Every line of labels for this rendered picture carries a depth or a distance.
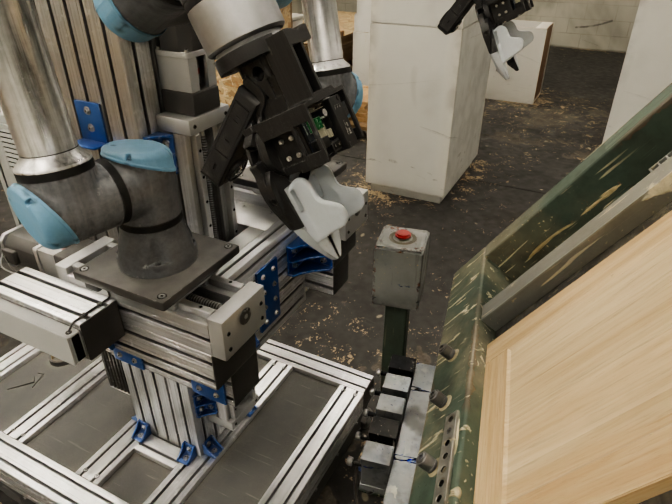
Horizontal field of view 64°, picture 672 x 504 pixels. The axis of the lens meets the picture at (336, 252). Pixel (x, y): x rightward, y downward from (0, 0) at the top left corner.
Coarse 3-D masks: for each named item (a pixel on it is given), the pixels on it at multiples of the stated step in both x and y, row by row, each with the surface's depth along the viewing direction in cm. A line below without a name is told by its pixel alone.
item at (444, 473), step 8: (448, 416) 92; (456, 416) 90; (448, 424) 90; (456, 424) 88; (448, 432) 88; (456, 432) 87; (448, 440) 87; (448, 448) 85; (440, 456) 85; (448, 456) 83; (440, 464) 84; (448, 464) 82; (440, 472) 82; (448, 472) 81; (440, 480) 81; (448, 480) 79; (440, 488) 80; (448, 488) 78; (440, 496) 79; (448, 496) 77
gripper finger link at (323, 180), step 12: (324, 168) 52; (312, 180) 53; (324, 180) 53; (336, 180) 53; (324, 192) 54; (336, 192) 53; (348, 192) 52; (360, 192) 52; (348, 204) 53; (360, 204) 52; (336, 240) 55
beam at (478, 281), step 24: (480, 264) 129; (456, 288) 132; (480, 288) 120; (504, 288) 126; (456, 312) 122; (480, 312) 113; (456, 336) 113; (480, 336) 107; (456, 360) 105; (480, 360) 101; (432, 384) 107; (456, 384) 99; (480, 384) 96; (432, 408) 100; (456, 408) 93; (480, 408) 92; (432, 432) 94; (432, 456) 89; (456, 456) 83; (432, 480) 84; (456, 480) 79
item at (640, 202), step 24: (648, 192) 89; (600, 216) 96; (624, 216) 92; (648, 216) 91; (576, 240) 98; (600, 240) 95; (552, 264) 100; (576, 264) 99; (528, 288) 104; (552, 288) 102; (504, 312) 108
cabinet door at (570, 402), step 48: (576, 288) 92; (624, 288) 81; (528, 336) 95; (576, 336) 83; (624, 336) 74; (528, 384) 86; (576, 384) 76; (624, 384) 68; (480, 432) 88; (528, 432) 78; (576, 432) 69; (624, 432) 63; (480, 480) 79; (528, 480) 71; (576, 480) 64; (624, 480) 58
